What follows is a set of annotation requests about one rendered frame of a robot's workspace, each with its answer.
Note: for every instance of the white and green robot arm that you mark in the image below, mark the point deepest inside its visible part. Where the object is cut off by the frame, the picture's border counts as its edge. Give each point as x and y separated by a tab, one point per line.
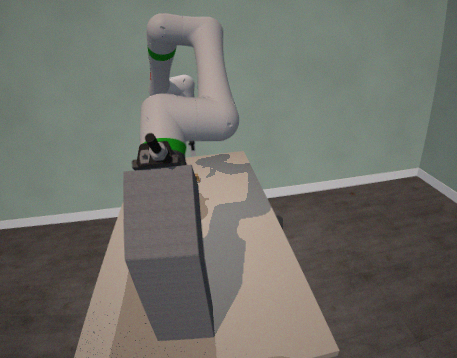
172	119

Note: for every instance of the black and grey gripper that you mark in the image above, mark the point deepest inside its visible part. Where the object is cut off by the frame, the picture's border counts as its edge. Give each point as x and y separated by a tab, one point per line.
192	148

